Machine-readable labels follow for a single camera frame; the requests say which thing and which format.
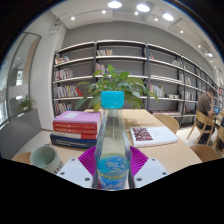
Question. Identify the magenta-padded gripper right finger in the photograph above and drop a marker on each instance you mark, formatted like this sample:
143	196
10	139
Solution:
151	171

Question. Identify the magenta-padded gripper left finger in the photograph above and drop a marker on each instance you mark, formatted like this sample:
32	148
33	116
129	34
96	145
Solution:
73	171

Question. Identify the clear bottle with teal cap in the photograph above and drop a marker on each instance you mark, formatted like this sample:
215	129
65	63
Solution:
112	150

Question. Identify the dark blue book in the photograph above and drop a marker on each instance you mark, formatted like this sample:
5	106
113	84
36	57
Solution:
71	142

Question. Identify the pale green ceramic mug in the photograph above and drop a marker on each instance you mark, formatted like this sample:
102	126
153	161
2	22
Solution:
45	158

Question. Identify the white book with red print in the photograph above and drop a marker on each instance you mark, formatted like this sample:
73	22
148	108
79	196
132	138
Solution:
155	135

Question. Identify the pink book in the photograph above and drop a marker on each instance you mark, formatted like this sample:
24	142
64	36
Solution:
78	116

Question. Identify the slatted wooden chair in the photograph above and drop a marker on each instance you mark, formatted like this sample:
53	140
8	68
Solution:
220	133
201	120

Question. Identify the small potted plant by window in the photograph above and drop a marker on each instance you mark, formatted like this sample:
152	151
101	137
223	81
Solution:
26	103

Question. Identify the person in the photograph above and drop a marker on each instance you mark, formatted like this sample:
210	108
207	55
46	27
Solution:
204	105

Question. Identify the open laptop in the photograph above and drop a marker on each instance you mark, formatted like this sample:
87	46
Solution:
217	110

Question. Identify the green potted plant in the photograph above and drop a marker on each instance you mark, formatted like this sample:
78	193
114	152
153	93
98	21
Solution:
116	81

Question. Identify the grey shelf unit with books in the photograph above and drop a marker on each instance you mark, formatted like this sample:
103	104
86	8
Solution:
80	63

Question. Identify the group of ceiling lights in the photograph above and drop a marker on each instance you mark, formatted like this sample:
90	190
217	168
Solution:
115	4

